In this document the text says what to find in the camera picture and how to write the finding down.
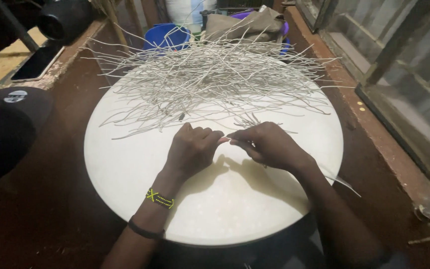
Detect person's left hand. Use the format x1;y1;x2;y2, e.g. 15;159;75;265
163;122;230;181

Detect person's right hand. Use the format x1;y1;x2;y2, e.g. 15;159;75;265
226;121;314;173

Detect round white table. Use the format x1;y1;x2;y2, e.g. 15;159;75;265
84;60;344;248

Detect pile of pale thin stalks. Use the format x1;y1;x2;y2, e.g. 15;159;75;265
82;15;354;140

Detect blue plastic basin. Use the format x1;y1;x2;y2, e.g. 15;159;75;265
143;23;192;52

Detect grey folded cloth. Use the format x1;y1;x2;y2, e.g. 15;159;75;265
204;7;286;45

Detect purple plastic basin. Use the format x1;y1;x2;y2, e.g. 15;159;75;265
230;10;291;56

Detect black wrist band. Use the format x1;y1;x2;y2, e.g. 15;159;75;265
127;218;165;240

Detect white sack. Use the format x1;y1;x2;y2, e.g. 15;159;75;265
165;0;218;26

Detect metal framed glass window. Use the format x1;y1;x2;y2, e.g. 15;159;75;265
297;0;430;199

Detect black smartphone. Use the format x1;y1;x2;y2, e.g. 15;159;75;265
10;44;65;83

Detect black round pot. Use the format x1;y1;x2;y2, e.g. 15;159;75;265
37;0;95;45

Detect black cap with sticker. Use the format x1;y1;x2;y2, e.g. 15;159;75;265
0;86;54;191

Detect yellow black beaded bracelet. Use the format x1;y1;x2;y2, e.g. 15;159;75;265
146;188;175;209

